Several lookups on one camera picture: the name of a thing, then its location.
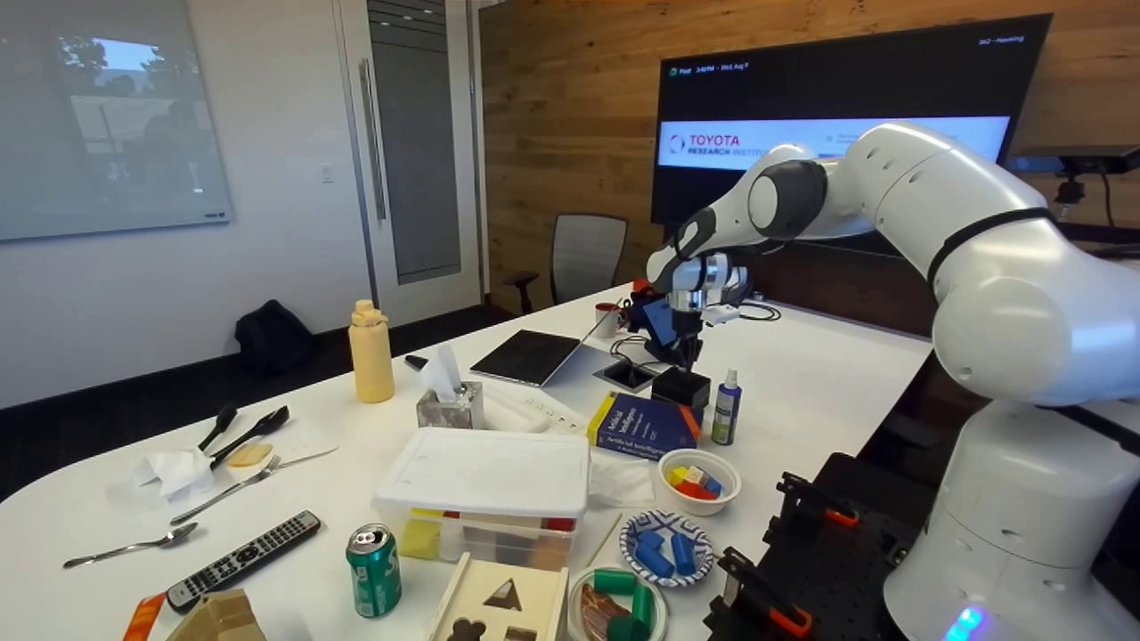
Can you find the door handle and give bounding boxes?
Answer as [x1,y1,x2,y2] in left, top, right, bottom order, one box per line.
[359,58,388,222]

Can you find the green soda can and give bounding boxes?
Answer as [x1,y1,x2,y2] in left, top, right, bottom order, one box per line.
[346,523,403,620]

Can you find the black clamp with orange handle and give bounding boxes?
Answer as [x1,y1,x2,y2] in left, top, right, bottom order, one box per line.
[718,547,814,638]
[775,471,862,528]

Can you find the yellow block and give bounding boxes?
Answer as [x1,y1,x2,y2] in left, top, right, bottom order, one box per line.
[398,509,444,562]

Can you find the black remote control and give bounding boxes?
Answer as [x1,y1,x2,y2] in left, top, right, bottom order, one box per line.
[166,509,322,614]

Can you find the yellow bottle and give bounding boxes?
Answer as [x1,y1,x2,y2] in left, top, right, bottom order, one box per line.
[348,299,396,404]

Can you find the white power strip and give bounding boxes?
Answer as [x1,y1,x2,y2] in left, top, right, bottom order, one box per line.
[484,385,589,436]

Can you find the blue book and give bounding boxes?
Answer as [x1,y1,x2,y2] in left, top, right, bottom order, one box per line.
[587,392,704,460]

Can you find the camera on mount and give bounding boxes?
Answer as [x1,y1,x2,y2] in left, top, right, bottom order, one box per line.
[1009,145,1140,225]

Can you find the heap of coloured blocks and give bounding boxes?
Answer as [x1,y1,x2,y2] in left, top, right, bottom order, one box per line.
[668,464,724,501]

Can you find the black plastic spoon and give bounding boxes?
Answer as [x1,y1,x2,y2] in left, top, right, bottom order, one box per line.
[197,403,240,453]
[208,405,291,470]

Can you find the clear round bowl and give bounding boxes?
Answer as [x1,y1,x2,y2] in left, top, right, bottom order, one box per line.
[566,566,670,641]

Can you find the metal spoon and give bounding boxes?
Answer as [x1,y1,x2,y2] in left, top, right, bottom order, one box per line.
[62,522,200,570]

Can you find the wall screen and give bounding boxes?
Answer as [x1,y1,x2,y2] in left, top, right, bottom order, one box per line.
[650,13,1054,229]

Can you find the tissue box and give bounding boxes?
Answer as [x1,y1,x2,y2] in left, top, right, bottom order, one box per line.
[416,344,486,432]

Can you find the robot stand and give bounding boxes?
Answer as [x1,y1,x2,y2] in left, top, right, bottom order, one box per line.
[703,452,941,641]

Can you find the spray bottle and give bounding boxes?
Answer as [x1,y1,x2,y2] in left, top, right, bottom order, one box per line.
[711,369,744,447]

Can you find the white bowl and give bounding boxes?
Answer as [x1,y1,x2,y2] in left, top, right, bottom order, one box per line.
[657,448,743,517]

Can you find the black box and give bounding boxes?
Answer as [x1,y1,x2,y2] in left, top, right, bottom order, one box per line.
[651,367,713,411]

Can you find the wooden shape sorter box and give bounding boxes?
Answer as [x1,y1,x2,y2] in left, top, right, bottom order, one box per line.
[424,552,571,641]

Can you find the clear plastic container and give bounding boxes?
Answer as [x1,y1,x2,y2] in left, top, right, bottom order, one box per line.
[373,499,587,572]

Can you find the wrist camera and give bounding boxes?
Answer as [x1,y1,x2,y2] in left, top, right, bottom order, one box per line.
[641,298,680,350]

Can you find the office chair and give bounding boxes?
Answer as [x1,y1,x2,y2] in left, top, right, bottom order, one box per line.
[504,213,630,314]

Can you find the white container lid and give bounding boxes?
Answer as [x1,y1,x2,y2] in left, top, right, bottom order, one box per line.
[373,427,592,519]

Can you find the orange strip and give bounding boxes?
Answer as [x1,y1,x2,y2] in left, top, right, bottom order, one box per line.
[122,591,168,641]

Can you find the glass whiteboard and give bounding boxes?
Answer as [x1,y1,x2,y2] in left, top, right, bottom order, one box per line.
[0,0,234,243]

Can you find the black backpack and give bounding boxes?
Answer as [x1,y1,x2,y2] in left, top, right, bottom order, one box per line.
[234,299,318,376]

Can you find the laptop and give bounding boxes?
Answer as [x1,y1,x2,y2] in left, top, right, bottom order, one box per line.
[469,312,615,389]

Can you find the wooden stick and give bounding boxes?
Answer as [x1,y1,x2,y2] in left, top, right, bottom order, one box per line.
[583,511,624,571]

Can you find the brown cardboard piece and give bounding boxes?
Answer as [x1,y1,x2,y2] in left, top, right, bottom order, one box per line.
[165,588,268,641]

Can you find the patterned paper plate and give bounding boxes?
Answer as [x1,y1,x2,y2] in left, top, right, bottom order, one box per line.
[618,509,716,589]

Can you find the metal fork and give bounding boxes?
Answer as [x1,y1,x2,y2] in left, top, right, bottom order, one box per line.
[169,454,283,527]

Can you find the door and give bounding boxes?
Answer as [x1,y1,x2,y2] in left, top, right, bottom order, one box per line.
[336,0,489,328]

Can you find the clear plastic bag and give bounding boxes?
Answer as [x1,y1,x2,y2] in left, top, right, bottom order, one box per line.
[588,452,658,510]

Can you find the crumpled white tissue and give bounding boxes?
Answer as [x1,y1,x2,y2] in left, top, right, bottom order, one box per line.
[131,448,216,502]

